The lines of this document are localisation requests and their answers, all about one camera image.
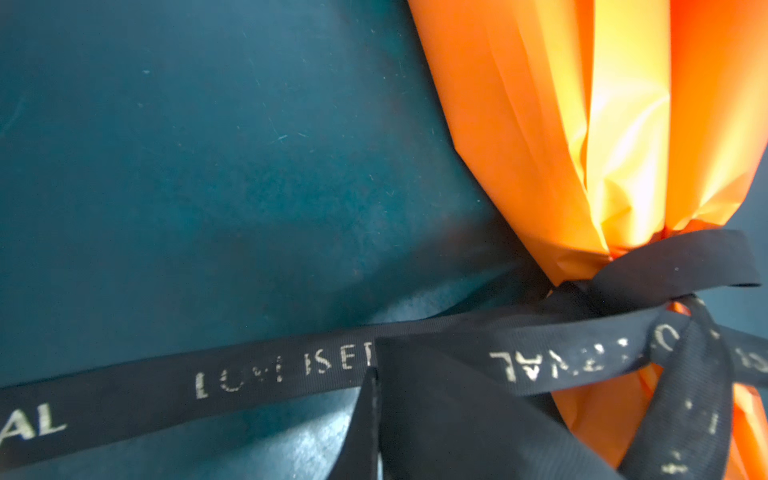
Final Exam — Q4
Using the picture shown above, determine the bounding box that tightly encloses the black printed ribbon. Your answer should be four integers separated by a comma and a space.
1, 229, 767, 479

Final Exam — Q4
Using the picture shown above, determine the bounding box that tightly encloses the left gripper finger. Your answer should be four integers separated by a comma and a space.
327, 367, 381, 480

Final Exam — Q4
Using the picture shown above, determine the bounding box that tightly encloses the orange wrapping paper sheet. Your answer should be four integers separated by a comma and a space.
410, 1, 767, 479

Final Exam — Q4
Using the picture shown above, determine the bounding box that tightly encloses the green table mat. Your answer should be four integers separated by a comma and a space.
0, 0, 768, 480

